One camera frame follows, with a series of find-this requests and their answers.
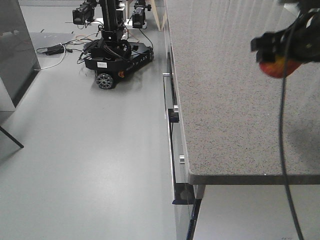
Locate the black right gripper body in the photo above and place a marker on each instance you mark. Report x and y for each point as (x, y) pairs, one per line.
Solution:
(300, 41)

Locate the red yellow apple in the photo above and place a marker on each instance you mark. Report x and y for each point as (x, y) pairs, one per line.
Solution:
(276, 69)

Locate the grey speckled kitchen counter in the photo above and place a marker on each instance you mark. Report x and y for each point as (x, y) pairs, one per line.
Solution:
(229, 116)

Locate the light wooden easel legs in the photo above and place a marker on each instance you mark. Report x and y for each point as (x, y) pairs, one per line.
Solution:
(135, 16)

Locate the black wheeled mobile robot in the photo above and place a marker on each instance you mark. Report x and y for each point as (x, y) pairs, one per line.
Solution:
(111, 56)

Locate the black power adapter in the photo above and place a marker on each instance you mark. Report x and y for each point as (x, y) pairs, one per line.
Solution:
(55, 50)

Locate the grey cabinet at left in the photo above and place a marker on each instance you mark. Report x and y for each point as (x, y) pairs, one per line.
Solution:
(18, 60)

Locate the black chair leg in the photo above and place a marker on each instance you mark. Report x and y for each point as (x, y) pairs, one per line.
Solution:
(11, 137)

